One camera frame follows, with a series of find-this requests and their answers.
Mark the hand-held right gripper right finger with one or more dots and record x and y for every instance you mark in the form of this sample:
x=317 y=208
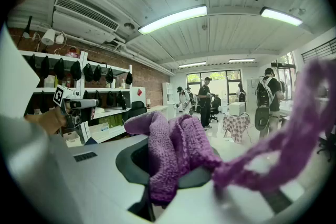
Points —
x=197 y=204

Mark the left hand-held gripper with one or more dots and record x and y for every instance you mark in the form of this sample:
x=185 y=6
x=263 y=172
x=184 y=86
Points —
x=60 y=95

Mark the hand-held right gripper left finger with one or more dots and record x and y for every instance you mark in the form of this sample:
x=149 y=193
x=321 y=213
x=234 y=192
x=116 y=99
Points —
x=105 y=165

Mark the purple cloth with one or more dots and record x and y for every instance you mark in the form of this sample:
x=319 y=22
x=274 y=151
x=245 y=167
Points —
x=170 y=144

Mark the person's left forearm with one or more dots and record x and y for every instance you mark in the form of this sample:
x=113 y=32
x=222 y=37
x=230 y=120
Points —
x=44 y=120

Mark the white metal shelf rack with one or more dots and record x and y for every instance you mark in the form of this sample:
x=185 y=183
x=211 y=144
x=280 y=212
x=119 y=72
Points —
x=105 y=90

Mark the dark blue bag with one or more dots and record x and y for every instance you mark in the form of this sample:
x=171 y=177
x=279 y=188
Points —
x=90 y=141

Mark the white box with blue label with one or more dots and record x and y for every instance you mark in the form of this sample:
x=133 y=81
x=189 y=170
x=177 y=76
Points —
x=101 y=129

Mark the row of black caps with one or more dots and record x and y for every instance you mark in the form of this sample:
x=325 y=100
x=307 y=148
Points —
x=76 y=70

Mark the row of green boxes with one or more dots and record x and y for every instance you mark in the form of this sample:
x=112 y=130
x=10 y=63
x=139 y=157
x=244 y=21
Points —
x=113 y=121

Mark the white open box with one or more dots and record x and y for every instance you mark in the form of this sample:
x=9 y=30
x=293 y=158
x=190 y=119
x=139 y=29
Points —
x=71 y=139

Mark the white panel with red diamond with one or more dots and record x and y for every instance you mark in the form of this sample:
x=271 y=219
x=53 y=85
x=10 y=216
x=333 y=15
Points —
x=135 y=95

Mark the small red ornament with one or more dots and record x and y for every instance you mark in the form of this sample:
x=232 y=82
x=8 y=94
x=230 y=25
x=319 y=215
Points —
x=73 y=53

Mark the black office chair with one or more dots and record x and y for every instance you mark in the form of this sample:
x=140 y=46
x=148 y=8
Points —
x=215 y=103
x=137 y=110

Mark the small table lamp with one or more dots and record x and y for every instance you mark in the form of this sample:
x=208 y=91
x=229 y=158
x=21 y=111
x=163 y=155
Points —
x=148 y=101

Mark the white desk lamp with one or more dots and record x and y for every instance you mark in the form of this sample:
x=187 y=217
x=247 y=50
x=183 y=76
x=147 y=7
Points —
x=48 y=38
x=60 y=38

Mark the white desk with red drawer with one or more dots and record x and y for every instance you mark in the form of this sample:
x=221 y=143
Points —
x=157 y=108

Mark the white ceiling air conditioner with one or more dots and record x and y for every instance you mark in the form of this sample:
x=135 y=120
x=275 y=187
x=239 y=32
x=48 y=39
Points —
x=84 y=26

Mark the white bookshelf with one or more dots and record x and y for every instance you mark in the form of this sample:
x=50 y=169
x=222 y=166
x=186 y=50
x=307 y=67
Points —
x=166 y=91

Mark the checkered tablecloth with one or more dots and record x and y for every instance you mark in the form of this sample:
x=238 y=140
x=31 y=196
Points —
x=236 y=126

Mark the black desk lamp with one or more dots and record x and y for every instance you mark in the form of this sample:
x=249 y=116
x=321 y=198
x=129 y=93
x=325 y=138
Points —
x=27 y=34

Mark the white microwave oven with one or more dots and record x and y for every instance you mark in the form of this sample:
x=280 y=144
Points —
x=237 y=108

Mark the long ceiling light tube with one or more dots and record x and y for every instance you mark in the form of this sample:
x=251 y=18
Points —
x=173 y=19
x=192 y=64
x=241 y=60
x=281 y=16

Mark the large glass window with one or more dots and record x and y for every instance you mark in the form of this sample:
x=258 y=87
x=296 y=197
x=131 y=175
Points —
x=220 y=77

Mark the black metal railing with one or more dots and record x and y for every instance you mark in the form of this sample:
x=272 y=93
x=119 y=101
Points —
x=323 y=48

